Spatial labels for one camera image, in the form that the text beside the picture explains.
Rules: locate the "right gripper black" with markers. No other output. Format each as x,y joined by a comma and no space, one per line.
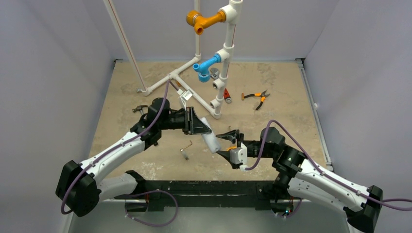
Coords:
253,148

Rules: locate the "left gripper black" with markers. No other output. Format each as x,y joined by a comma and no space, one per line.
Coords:
194,124

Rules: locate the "white remote control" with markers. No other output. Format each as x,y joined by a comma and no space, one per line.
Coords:
210,139

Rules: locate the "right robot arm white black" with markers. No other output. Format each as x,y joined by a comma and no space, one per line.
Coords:
299,177

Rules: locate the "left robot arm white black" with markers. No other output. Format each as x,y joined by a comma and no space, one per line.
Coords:
79,186

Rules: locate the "yellow tape measure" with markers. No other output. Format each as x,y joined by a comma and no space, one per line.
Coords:
230,148

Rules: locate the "silver allen key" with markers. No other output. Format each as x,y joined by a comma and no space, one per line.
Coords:
183,150

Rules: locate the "blue pipe fitting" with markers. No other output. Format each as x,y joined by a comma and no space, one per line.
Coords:
203,68

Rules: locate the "silver metal pipe clamp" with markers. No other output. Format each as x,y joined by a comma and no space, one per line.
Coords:
214,73

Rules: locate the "small hammer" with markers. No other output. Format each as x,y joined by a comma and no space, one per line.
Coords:
139,109

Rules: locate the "orange pipe fitting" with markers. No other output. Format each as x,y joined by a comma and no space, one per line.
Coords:
200,23

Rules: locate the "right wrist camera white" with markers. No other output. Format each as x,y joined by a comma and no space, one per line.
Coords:
238,157

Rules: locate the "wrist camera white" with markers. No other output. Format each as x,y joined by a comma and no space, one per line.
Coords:
238,157
183,97

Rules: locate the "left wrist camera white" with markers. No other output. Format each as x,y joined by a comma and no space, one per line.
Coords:
183,97

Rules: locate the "orange handled pliers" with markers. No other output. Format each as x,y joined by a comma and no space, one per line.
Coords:
263,95

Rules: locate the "aluminium rail frame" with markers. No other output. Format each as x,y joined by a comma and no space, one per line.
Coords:
314,108

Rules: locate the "white PVC pipe frame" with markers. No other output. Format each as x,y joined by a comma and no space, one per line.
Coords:
233,12

